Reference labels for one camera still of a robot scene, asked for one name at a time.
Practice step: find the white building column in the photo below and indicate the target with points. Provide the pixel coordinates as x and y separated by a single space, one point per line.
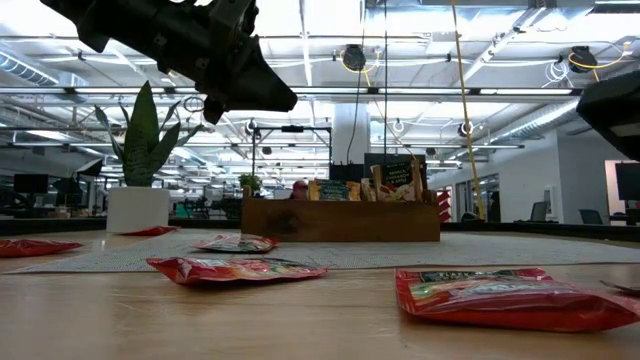
342 135

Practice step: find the black frame rig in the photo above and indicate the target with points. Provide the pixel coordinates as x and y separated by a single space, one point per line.
292 128

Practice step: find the dark office chair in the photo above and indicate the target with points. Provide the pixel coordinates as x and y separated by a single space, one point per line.
539 212
591 216

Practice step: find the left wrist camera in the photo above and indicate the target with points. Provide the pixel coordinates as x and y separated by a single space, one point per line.
232 17

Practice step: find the wooden tea box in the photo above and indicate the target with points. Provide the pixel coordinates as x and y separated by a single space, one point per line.
340 222

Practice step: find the grey woven placemat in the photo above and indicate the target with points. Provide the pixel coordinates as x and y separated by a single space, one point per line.
400 252

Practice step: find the black computer tower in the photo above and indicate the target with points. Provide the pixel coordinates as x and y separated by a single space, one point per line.
345 172

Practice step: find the green snake plant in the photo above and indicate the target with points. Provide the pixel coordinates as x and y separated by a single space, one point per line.
142 145

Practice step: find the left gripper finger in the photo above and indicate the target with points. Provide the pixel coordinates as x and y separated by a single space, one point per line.
265 80
260 108

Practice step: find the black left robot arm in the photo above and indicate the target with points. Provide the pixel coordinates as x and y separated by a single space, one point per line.
125 25

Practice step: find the white plant pot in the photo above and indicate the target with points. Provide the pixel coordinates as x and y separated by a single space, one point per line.
137 210

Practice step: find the small green plant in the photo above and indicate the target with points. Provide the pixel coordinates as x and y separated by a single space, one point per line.
249 182

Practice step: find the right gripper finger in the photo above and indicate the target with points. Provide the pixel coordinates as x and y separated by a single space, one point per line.
615 110

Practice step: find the red distant rack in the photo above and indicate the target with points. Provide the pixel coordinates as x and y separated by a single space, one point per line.
443 205

